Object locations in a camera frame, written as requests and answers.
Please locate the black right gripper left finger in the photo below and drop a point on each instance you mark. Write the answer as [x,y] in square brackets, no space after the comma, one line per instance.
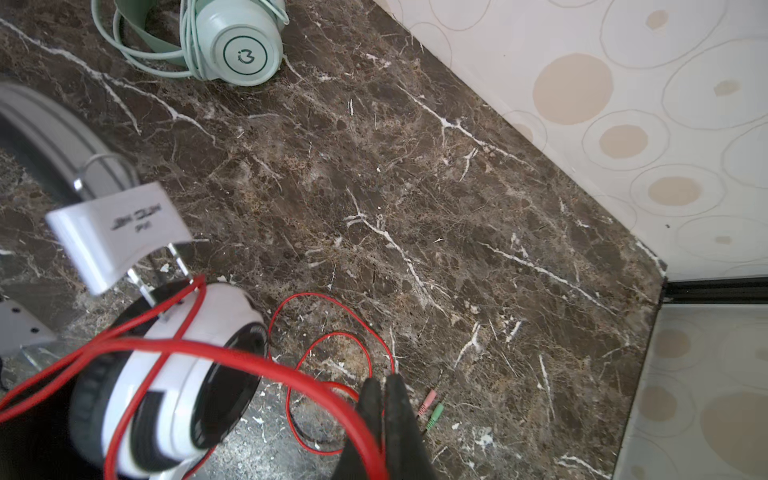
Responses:
[361,457]

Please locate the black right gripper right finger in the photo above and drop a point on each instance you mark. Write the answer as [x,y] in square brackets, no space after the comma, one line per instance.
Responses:
[405,452]

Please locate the white black red-cable headphones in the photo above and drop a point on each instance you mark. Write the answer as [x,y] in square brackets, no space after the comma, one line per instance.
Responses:
[154,394]

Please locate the mint green headphones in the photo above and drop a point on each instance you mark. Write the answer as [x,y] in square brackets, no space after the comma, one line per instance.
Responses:
[236,41]

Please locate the black corner frame post right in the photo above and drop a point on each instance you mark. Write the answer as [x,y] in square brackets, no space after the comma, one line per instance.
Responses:
[739,291]

